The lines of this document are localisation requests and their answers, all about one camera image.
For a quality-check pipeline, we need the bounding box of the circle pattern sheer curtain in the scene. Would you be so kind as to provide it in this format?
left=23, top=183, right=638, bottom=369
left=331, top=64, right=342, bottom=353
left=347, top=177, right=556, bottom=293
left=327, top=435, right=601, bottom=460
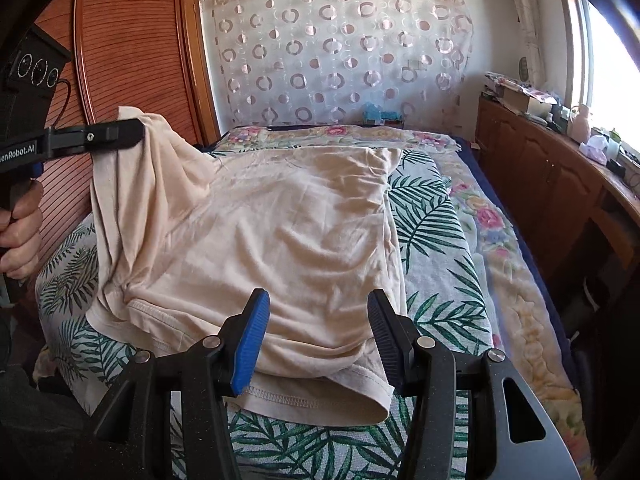
left=200, top=0, right=476, bottom=131

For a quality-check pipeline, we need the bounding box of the bright window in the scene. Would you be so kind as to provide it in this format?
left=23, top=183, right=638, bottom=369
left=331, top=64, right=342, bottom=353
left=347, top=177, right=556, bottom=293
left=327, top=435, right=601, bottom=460
left=565, top=0, right=640, bottom=146

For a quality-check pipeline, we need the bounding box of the pink bottle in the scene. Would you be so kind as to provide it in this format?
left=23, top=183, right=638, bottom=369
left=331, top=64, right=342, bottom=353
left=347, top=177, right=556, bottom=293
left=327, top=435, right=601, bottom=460
left=567, top=102, right=593, bottom=143

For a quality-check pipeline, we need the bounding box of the black cable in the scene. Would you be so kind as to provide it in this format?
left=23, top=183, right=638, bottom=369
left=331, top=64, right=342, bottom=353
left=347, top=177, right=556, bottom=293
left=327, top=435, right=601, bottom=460
left=49, top=79, right=72, bottom=128

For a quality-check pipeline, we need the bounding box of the floral blanket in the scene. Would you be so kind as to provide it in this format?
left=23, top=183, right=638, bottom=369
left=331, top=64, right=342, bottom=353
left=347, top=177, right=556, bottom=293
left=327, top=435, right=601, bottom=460
left=207, top=125, right=586, bottom=466

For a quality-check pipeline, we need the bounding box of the white lace curtain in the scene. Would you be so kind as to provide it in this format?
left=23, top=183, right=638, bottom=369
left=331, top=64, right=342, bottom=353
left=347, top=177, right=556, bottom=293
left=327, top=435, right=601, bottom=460
left=492, top=0, right=548, bottom=83

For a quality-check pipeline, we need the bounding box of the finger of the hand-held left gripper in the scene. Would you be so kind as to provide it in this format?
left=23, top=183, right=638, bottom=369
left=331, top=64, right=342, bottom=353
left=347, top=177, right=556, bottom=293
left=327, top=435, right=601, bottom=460
left=42, top=117, right=147, bottom=162

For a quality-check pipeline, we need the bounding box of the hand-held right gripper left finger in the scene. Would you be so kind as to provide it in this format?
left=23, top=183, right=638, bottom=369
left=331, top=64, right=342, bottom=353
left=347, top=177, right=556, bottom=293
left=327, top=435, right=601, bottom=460
left=87, top=287, right=272, bottom=480

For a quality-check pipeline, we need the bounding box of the wooden cabinet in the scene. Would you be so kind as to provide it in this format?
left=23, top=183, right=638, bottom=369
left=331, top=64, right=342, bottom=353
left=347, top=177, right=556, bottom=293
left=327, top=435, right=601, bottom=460
left=472, top=95, right=640, bottom=311

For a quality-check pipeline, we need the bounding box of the blue toy box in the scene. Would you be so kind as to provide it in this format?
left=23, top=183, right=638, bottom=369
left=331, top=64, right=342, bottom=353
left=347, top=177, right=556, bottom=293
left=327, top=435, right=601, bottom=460
left=361, top=102, right=406, bottom=127

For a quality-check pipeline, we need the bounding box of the leaf print blanket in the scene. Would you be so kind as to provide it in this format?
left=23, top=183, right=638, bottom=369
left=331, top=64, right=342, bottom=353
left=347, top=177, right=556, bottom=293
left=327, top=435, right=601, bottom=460
left=35, top=147, right=501, bottom=480

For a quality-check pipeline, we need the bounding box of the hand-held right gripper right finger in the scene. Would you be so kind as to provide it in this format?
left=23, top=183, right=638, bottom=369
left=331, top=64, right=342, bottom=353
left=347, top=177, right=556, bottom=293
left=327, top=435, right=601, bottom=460
left=367, top=289, right=583, bottom=480

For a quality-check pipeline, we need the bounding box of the person's left hand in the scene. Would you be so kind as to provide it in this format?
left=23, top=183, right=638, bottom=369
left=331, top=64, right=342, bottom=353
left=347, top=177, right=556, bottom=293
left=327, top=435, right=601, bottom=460
left=0, top=180, right=45, bottom=277

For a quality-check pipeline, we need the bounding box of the wooden headboard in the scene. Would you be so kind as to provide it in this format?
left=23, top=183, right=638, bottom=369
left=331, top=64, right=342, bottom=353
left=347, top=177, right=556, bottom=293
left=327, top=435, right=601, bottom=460
left=30, top=0, right=223, bottom=271

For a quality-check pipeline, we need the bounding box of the pink tissue pack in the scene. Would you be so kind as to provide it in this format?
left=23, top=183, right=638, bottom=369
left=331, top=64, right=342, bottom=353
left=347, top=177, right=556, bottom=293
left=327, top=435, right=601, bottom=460
left=577, top=135, right=608, bottom=166

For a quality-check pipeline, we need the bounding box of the beige printed t-shirt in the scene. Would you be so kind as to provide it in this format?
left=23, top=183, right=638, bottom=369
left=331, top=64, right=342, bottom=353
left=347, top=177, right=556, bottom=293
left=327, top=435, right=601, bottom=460
left=85, top=106, right=407, bottom=427

